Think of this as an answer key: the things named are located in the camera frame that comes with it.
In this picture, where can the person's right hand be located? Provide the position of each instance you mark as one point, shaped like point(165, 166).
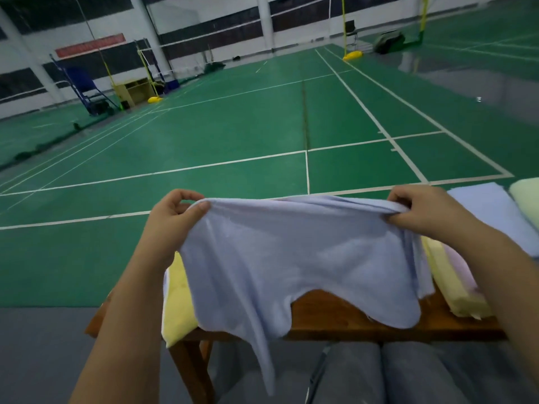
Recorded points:
point(429, 213)

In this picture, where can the person's left hand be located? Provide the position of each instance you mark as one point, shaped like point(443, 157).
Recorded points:
point(168, 227)

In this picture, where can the light pink towel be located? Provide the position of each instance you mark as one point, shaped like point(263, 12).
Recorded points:
point(461, 269)

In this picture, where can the white blue towel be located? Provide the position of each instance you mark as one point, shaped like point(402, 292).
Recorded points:
point(497, 210)

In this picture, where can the pale yellow towel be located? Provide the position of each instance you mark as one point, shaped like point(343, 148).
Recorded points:
point(446, 282)

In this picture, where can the light blue towel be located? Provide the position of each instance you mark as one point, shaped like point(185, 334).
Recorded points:
point(295, 256)

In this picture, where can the person's right forearm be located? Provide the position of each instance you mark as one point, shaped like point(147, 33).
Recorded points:
point(505, 290)

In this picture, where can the person's left forearm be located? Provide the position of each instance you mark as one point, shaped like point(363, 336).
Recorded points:
point(126, 340)

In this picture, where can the person's grey trousers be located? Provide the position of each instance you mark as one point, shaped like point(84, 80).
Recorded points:
point(404, 374)

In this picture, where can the brown wooden bench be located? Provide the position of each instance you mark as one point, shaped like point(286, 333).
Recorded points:
point(354, 315)

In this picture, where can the yellow wooden stand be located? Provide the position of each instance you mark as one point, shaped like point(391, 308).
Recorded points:
point(133, 92)

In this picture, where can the blue umpire chair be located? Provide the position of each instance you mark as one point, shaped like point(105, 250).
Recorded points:
point(80, 84)

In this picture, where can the black sports bag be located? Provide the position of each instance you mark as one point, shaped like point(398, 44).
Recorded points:
point(389, 42)

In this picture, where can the dark folding chair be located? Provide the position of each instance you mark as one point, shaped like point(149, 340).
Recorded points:
point(350, 29)

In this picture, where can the badminton net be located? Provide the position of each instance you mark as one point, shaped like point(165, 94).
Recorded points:
point(253, 29)

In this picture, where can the red wall banner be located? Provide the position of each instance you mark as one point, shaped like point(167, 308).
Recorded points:
point(88, 46)

